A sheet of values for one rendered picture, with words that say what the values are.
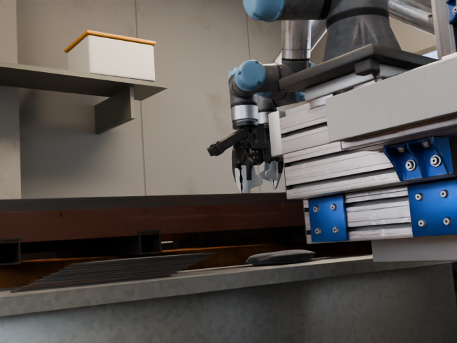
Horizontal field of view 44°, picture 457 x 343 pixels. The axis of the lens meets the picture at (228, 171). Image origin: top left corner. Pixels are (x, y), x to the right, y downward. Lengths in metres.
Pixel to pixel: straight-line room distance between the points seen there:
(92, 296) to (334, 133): 0.48
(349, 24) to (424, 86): 0.31
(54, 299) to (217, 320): 0.42
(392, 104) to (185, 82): 4.17
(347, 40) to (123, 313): 0.68
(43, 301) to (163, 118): 3.82
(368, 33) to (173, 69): 3.91
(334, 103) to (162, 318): 0.59
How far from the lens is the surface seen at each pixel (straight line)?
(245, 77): 1.45
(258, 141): 1.58
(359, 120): 0.85
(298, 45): 1.50
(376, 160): 0.98
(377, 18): 1.09
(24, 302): 0.97
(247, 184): 1.53
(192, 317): 1.24
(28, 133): 4.21
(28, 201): 1.22
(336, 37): 1.07
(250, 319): 1.31
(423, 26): 1.73
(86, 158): 4.33
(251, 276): 1.12
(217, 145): 1.50
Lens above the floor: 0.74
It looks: 7 degrees up
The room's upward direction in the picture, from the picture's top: 4 degrees counter-clockwise
